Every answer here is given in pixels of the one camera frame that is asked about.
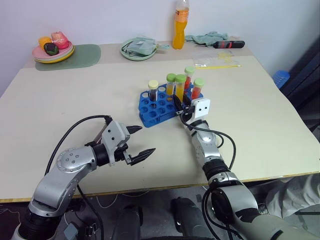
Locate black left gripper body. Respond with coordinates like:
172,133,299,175
113,142,133,166

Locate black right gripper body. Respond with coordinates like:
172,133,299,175
176,104,197,118

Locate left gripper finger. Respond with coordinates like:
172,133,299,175
125,124,144,137
129,147,157,166

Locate blue test tube rack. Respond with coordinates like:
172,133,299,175
136,83,205,129

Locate red tube with green cap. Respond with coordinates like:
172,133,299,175
184,66,196,91
190,77,205,100

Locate orange tube with green cap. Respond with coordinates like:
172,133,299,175
174,74,187,101

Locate yellow tube with green cap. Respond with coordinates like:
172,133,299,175
166,72,178,96

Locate dark tube with yellow cap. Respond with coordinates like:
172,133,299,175
147,79,160,102

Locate clear plastic zip bag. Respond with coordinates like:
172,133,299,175
192,55,243,70

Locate small yellow zip bag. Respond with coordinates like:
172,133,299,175
216,49,235,60

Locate light green plate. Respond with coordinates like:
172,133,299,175
120,39,158,62

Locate green crumpled cloth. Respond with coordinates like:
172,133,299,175
184,31,229,48

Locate teal zip pouch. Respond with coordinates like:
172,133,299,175
124,37,171,56

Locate dark rounded shape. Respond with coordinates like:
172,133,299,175
170,196,204,240
116,204,144,240

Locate black and red screwdriver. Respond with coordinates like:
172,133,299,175
211,40,246,50

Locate orange soda bottle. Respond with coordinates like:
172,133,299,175
172,0,190,50

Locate green placemat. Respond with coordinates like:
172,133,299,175
34,43,102,72

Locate grey power adapter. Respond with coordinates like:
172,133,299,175
63,223,78,240

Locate blue plastic container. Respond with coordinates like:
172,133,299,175
273,70,291,89

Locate stack of coloured plates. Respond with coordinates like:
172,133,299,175
34,44,76,65

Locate pink toy food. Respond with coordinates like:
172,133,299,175
50,30,70,50

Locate dark purple toy food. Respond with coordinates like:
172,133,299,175
43,42,60,55

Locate dark furniture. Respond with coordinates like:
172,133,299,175
281,36,320,141

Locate pink plate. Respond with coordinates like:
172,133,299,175
31,41,74,61

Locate orange toy food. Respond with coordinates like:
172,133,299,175
38,36,52,49

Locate grey cloth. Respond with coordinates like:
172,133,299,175
264,172,320,224

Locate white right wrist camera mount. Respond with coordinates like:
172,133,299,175
190,97,211,124

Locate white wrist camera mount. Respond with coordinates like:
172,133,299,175
190,97,211,124
101,120,131,167

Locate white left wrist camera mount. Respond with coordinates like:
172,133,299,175
101,120,131,167

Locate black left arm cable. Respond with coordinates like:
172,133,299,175
44,114,113,176

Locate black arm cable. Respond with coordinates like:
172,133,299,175
44,114,113,176
179,113,237,172

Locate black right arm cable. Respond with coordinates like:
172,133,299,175
179,113,237,172

